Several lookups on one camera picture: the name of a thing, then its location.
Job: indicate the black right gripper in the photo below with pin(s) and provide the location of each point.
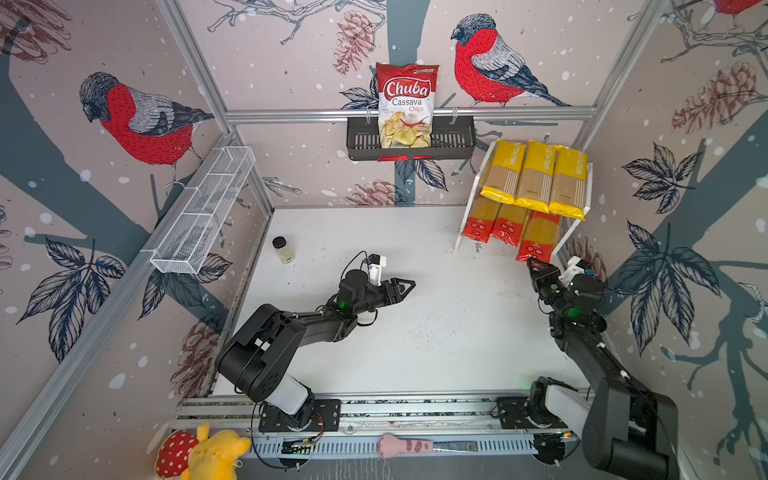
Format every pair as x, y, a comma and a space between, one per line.
545, 278

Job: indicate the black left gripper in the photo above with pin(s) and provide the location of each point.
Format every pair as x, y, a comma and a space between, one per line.
395, 292

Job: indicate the red spaghetti bag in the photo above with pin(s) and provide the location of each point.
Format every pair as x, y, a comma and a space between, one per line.
539, 237
481, 219
509, 223

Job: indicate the yellow pasta bag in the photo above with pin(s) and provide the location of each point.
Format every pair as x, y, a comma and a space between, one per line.
535, 182
501, 181
569, 185

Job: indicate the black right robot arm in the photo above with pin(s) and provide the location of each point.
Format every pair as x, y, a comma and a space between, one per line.
625, 428

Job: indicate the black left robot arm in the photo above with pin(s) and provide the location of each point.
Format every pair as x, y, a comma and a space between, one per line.
256, 359

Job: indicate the spice jar black lid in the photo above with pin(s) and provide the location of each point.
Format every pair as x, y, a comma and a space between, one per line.
283, 250

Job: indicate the Chuba cassava chips bag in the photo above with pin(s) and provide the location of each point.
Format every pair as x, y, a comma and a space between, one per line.
406, 104

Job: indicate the yellow plush toy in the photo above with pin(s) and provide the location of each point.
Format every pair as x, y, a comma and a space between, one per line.
216, 456

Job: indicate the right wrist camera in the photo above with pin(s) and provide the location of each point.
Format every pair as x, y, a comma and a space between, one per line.
575, 266

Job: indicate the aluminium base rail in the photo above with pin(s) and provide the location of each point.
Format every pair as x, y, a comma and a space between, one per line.
349, 426

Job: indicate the pink handled scraper tool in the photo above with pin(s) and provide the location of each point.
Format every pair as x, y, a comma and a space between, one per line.
390, 446

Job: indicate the black hanging wire basket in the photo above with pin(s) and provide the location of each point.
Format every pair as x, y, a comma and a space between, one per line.
451, 139

